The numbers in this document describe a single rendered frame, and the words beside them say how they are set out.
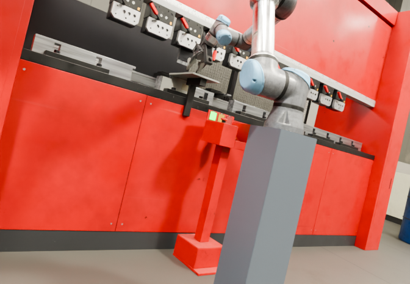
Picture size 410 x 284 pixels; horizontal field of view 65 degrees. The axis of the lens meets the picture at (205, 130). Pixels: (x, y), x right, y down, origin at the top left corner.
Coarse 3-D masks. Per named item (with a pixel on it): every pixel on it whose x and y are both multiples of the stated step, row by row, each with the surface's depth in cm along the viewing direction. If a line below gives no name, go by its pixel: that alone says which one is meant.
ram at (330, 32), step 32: (160, 0) 179; (192, 0) 190; (224, 0) 203; (320, 0) 254; (352, 0) 276; (288, 32) 238; (320, 32) 258; (352, 32) 282; (384, 32) 311; (288, 64) 242; (320, 64) 263; (352, 64) 288; (352, 96) 294
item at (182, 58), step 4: (180, 48) 193; (184, 48) 194; (180, 52) 193; (184, 52) 195; (188, 52) 196; (192, 52) 198; (180, 56) 193; (184, 56) 195; (188, 56) 196; (180, 60) 195; (184, 60) 195; (184, 64) 197
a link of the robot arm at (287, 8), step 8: (288, 0) 131; (296, 0) 134; (280, 8) 134; (288, 8) 134; (280, 16) 141; (288, 16) 142; (248, 32) 161; (240, 40) 167; (248, 40) 164; (240, 48) 171; (248, 48) 171
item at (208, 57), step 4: (204, 48) 179; (208, 48) 179; (204, 52) 178; (208, 52) 178; (204, 56) 178; (208, 56) 177; (204, 60) 177; (208, 60) 176; (212, 60) 178; (208, 64) 178
